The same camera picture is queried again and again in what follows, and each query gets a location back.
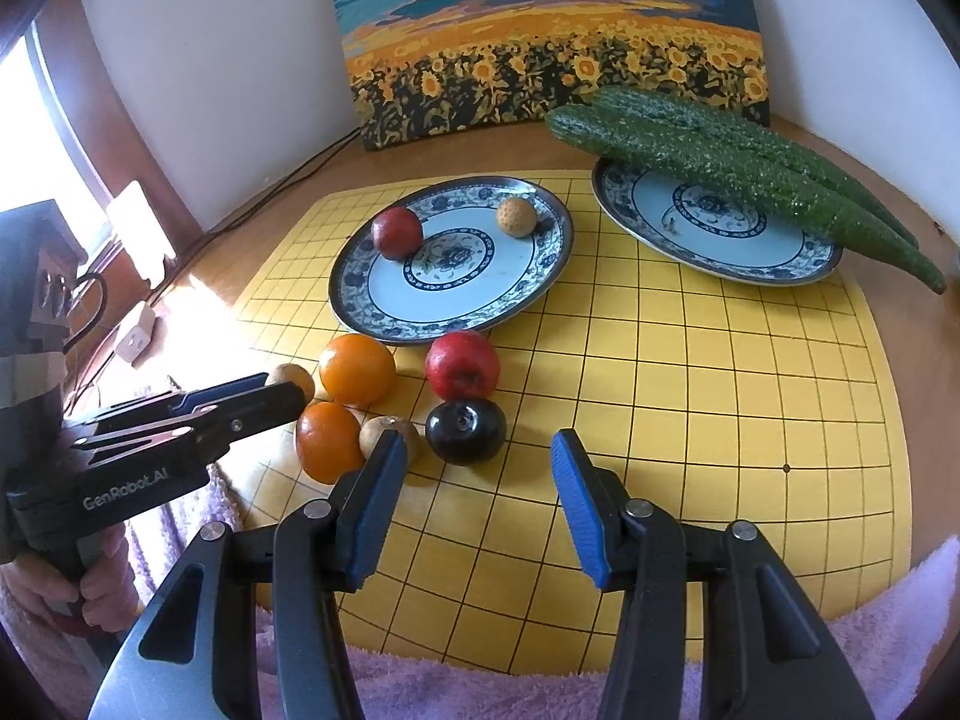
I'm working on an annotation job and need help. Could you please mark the tan longan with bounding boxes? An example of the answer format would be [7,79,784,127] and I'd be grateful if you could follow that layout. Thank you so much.
[496,197,539,239]
[358,416,423,463]
[265,362,316,401]

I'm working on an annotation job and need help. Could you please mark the orange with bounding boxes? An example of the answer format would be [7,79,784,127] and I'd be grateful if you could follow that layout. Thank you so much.
[319,333,397,408]
[295,401,364,484]

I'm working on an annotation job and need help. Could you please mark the tan longan front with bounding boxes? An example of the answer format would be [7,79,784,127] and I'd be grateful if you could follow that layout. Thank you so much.
[358,416,423,463]

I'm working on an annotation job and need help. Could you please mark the black plum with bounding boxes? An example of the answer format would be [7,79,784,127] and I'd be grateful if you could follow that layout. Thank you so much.
[425,398,506,466]

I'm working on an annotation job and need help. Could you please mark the red apple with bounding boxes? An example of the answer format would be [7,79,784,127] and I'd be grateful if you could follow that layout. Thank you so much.
[423,330,501,401]

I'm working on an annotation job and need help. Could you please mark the left hand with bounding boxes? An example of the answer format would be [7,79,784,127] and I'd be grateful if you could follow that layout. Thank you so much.
[2,523,140,632]

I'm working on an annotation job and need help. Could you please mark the white power adapter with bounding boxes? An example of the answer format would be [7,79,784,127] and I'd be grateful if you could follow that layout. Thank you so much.
[112,301,156,364]

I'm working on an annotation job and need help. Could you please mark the purple fleece sleeve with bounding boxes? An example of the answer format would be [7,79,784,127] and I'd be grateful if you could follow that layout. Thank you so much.
[2,472,958,718]

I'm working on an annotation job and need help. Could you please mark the yellow go board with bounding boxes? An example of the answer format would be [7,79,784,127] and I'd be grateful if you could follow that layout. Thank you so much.
[224,167,915,676]

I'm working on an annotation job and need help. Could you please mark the dark red plum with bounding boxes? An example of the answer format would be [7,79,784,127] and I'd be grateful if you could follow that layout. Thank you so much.
[371,206,423,262]

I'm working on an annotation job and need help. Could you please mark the left blue white plate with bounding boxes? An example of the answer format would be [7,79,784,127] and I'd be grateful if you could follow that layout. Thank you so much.
[329,176,574,346]

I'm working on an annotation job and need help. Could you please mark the blue white plate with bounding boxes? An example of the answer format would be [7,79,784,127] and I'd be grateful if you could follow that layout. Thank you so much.
[590,158,843,286]
[329,176,574,346]

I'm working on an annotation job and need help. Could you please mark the tan longan on plate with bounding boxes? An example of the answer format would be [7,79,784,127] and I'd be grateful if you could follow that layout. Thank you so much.
[496,197,539,239]

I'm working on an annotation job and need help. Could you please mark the right blue white plate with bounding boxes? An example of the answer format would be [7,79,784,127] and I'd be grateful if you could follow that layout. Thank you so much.
[590,158,843,286]

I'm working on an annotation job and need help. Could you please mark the sunflower field painting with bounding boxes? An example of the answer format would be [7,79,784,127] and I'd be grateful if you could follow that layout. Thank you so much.
[334,0,770,149]

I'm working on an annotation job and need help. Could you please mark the front green cucumber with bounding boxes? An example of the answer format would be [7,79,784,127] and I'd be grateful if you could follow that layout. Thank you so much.
[545,104,947,294]

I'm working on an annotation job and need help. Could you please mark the green cucumber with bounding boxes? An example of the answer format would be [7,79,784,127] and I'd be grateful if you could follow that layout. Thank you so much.
[590,85,919,249]
[545,104,947,294]

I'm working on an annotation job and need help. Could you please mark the rear green cucumber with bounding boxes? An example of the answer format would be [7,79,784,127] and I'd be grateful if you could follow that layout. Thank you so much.
[590,85,919,249]

